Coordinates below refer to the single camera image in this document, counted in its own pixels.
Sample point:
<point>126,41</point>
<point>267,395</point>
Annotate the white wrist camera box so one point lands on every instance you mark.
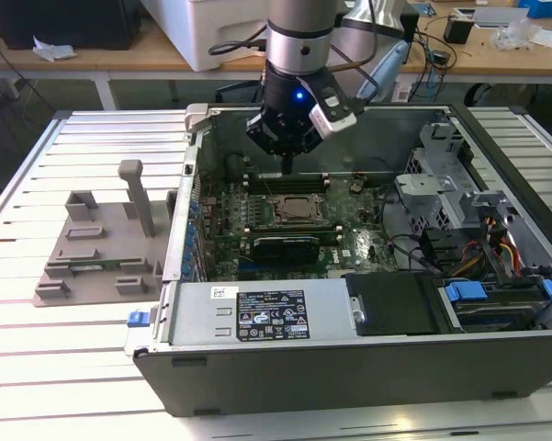
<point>335,124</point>

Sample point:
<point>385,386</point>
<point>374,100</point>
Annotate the blue case latch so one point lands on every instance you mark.
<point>137,319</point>

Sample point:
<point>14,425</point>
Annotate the CPU socket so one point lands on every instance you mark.
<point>298,219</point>

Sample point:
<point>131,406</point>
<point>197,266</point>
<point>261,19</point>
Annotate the coin cell battery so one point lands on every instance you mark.
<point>356,186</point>

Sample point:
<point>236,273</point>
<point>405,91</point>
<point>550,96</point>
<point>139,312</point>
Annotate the crumpled white paper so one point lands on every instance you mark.
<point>50,50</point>

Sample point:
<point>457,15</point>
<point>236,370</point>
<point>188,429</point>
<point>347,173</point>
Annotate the grey case latch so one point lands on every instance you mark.
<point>197,115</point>

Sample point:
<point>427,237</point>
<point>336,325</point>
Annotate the grey flat box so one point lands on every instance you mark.
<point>500,17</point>

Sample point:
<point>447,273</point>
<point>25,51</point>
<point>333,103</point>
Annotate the small black box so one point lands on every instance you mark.
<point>458,30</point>

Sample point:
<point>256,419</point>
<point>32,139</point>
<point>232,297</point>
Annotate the grey parts rack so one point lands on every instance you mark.
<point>115,239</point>

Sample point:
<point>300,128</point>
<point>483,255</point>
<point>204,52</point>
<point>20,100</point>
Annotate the black upright box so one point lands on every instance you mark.
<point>411,27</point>

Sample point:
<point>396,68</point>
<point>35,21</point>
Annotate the white plastic machine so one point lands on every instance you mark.
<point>188,27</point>

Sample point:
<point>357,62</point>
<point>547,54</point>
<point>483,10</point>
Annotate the black power supply label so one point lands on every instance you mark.
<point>271,314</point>

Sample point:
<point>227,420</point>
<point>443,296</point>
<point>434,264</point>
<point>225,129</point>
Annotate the hard disk in blue carrier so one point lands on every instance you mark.
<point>466,291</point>

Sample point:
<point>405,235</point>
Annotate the black power adapter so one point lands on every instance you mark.
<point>441,57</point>

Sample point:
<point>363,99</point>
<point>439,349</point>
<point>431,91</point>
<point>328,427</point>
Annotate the black graphics card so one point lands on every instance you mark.
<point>285,250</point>

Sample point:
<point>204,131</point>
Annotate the blue cardboard box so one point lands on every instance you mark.
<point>546,8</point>

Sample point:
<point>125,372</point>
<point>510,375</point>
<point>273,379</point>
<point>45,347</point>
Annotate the wooden desk white frame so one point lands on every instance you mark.
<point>487,59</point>
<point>119,59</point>

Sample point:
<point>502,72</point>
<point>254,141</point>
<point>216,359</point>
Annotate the silver power supply unit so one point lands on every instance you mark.
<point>197,317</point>

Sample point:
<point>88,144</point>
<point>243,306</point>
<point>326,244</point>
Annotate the large black equipment case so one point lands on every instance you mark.
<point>64,23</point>

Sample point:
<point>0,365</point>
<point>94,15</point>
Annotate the green RAM stick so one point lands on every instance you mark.
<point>92,266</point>

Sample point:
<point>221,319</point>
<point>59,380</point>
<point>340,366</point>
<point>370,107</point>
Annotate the open black PC case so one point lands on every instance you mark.
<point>349,381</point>

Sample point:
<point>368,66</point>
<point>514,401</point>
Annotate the clear plastic bags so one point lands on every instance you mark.
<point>514,34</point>

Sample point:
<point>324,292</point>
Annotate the black RAM slot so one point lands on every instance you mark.
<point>330,240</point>
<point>294,229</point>
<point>294,224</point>
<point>307,188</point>
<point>330,234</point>
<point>307,179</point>
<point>307,175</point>
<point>307,184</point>

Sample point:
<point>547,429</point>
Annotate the black plastic shroud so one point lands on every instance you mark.
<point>395,303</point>

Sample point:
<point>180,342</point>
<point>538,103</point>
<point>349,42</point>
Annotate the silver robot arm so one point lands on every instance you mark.
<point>298,27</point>

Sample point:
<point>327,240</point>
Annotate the metal drive cage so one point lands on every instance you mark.
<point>422,184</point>

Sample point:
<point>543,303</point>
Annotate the green motherboard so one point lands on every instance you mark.
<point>363,239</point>

